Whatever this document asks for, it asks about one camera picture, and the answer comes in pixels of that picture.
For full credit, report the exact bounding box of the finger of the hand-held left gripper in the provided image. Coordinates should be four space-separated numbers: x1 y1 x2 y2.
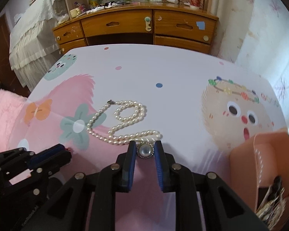
0 144 66 181
26 151 72 199

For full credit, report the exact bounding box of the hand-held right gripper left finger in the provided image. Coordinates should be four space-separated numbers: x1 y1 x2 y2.
47 140 138 231

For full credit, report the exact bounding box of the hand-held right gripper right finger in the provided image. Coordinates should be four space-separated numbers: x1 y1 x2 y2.
155 140 271 231

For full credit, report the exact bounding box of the long pearl necklace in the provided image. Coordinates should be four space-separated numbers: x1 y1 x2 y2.
87 99 163 159

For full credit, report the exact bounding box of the peach plastic box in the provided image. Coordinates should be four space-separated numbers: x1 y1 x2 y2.
230 128 289 223

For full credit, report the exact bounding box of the dark bead bracelet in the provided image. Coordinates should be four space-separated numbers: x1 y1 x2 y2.
267 176 284 200

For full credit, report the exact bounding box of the gold ornate bracelet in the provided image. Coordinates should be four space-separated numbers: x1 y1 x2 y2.
255 187 289 225

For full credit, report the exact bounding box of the pink quilt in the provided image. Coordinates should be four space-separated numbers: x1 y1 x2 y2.
0 89 30 155

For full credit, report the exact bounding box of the white lace cover cloth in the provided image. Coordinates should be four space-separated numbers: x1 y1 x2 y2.
9 0 70 88

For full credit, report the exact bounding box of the wooden desk with drawers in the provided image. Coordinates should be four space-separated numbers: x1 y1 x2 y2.
52 1 219 55

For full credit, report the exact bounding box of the green knob hook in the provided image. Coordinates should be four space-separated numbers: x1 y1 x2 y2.
144 16 153 32

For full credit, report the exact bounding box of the white floral curtain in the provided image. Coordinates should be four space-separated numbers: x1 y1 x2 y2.
210 0 289 128

